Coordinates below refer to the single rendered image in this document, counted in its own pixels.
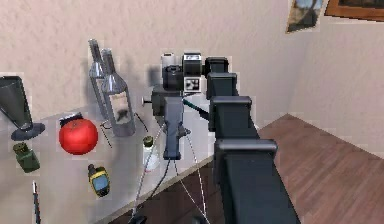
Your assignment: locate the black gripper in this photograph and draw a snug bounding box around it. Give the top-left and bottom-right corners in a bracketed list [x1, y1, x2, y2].
[127, 64, 212, 224]

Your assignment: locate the yellow handheld device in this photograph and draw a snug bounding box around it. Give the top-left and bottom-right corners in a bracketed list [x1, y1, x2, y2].
[87, 163, 111, 198]

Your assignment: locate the dark teal pen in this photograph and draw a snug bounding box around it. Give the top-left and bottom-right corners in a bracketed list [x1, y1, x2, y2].
[182, 97, 211, 120]

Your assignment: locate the grey glass bottle with label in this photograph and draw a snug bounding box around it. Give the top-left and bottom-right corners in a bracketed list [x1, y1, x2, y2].
[99, 48, 137, 138]

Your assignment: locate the red ball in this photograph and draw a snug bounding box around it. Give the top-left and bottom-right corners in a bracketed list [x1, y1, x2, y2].
[58, 118, 100, 156]

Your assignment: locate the white table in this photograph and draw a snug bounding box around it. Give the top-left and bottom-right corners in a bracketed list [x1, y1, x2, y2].
[0, 93, 218, 224]

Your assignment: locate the thin black pen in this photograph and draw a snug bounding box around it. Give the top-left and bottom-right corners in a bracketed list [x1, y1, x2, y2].
[31, 180, 42, 224]

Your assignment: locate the small green bottle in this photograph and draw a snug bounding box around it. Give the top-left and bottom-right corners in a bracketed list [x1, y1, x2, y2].
[12, 141, 41, 174]

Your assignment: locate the thin black wire frame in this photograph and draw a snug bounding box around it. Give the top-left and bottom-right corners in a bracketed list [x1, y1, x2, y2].
[99, 112, 150, 150]

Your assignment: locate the unframed wall picture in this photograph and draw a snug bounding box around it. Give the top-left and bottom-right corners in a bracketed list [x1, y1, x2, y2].
[285, 0, 325, 35]

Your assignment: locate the brown framed wall picture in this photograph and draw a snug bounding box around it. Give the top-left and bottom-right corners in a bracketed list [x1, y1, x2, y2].
[324, 0, 384, 23]

